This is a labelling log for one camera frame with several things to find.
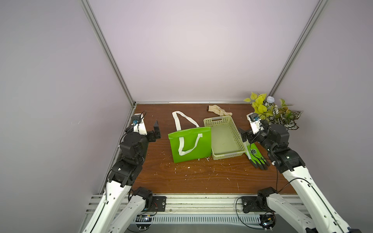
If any green insulated delivery bag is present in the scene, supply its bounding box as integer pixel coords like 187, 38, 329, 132
168, 111, 212, 164

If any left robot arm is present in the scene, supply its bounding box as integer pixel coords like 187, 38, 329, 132
84, 116, 161, 233

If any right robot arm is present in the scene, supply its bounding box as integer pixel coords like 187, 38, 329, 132
239, 124, 361, 233

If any pale green plastic basket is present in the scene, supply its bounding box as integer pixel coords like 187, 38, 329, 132
204, 116, 246, 160

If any potted plant in amber vase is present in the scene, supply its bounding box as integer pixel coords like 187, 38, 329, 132
244, 92, 303, 131

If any beige knitted glove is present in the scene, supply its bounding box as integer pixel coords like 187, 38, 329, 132
207, 105, 233, 116

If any left controller board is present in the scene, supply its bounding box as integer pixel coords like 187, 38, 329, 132
135, 215, 153, 232

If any controller board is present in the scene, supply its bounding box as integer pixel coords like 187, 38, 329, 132
259, 212, 276, 231
135, 215, 153, 232

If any right controller board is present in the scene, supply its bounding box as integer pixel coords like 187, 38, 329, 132
259, 212, 276, 231

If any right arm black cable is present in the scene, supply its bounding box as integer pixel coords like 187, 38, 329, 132
234, 196, 266, 230

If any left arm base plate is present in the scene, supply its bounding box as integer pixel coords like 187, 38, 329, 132
145, 196, 167, 213

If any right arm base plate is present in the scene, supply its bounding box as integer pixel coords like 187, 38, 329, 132
241, 196, 263, 214

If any aluminium front rail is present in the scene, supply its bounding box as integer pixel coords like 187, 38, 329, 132
85, 194, 309, 215

